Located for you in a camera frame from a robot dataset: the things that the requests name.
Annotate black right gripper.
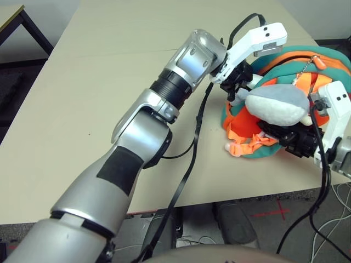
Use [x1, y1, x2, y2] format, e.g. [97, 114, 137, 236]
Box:
[257, 121, 320, 159]

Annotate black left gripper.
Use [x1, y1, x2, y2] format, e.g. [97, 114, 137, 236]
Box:
[219, 62, 254, 102]

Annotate orange and teal backpack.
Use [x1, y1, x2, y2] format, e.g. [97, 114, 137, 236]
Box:
[221, 45, 351, 159]

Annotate orange zipper pull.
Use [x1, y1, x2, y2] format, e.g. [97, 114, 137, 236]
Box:
[312, 54, 326, 69]

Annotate white and grey plush toy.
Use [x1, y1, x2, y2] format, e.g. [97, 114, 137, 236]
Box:
[234, 83, 313, 127]

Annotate dark grey robot right leg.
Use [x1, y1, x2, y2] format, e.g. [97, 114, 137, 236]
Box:
[216, 202, 260, 249]

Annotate dark grey robot leg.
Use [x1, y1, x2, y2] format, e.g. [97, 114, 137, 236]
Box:
[142, 216, 176, 258]
[216, 202, 260, 249]

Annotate grey robot torso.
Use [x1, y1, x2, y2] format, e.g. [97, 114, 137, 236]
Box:
[148, 245, 297, 263]

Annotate dark grey robot left leg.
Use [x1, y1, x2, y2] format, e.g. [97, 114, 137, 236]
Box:
[142, 216, 176, 258]

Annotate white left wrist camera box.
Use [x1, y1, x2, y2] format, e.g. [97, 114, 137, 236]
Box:
[210, 22, 288, 83]

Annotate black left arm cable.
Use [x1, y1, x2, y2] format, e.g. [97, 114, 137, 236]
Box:
[134, 12, 268, 263]

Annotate white floor cables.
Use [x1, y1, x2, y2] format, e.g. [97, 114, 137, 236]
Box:
[312, 183, 351, 263]

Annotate beige side table black frame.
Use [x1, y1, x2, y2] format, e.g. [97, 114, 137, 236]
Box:
[0, 4, 54, 69]

